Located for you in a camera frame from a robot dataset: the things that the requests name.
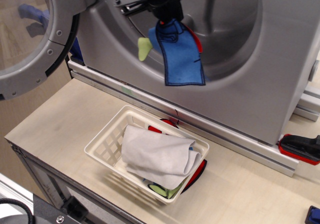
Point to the grey toy washing machine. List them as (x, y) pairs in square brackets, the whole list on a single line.
[(257, 58)]

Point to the red black clamp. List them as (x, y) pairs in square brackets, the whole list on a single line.
[(301, 148)]

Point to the blue black clamp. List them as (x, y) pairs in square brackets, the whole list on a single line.
[(313, 216)]

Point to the light green felt cloth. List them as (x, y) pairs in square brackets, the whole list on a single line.
[(144, 48)]

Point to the metal table frame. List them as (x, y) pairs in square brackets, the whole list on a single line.
[(60, 189)]

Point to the round washer door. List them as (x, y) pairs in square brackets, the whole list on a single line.
[(36, 36)]

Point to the grey felt cloth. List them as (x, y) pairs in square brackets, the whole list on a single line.
[(163, 159)]

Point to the red felt mat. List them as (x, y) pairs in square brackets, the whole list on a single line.
[(167, 193)]

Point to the aluminium rail base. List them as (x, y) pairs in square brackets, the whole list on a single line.
[(252, 148)]

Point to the blue felt cloth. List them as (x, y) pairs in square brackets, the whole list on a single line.
[(182, 60)]

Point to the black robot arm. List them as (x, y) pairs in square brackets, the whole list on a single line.
[(164, 10)]

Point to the red felt cloth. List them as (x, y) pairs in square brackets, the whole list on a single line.
[(196, 39)]

